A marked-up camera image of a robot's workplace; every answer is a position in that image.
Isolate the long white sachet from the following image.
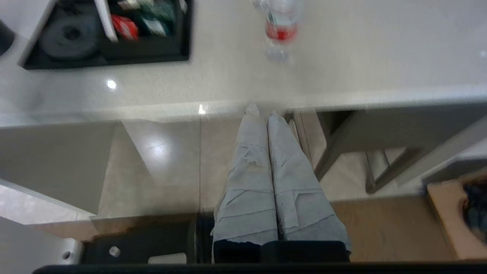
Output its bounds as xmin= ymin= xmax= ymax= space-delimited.
xmin=94 ymin=0 xmax=119 ymax=43

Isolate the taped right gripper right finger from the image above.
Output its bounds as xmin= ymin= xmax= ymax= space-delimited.
xmin=266 ymin=111 xmax=352 ymax=252

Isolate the round black kettle base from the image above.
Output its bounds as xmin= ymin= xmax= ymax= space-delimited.
xmin=39 ymin=14 xmax=102 ymax=60

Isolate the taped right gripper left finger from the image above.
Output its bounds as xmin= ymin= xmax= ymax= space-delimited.
xmin=212 ymin=103 xmax=279 ymax=245

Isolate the robot base chassis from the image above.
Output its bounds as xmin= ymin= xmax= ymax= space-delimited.
xmin=0 ymin=214 xmax=199 ymax=265

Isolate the dark chair frame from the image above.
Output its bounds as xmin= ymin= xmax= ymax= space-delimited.
xmin=292 ymin=110 xmax=487 ymax=195

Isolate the red-capped water bottle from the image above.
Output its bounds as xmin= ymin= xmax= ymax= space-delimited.
xmin=250 ymin=0 xmax=304 ymax=62

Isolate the black compartment organizer box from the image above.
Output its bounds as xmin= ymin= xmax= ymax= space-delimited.
xmin=99 ymin=0 xmax=191 ymax=59

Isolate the brown cardboard box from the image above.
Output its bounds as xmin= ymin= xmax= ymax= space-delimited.
xmin=425 ymin=170 xmax=487 ymax=261

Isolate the black serving tray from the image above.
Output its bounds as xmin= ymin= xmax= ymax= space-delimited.
xmin=18 ymin=0 xmax=193 ymax=71

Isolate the red snack packet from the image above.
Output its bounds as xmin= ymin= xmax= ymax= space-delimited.
xmin=111 ymin=14 xmax=140 ymax=41

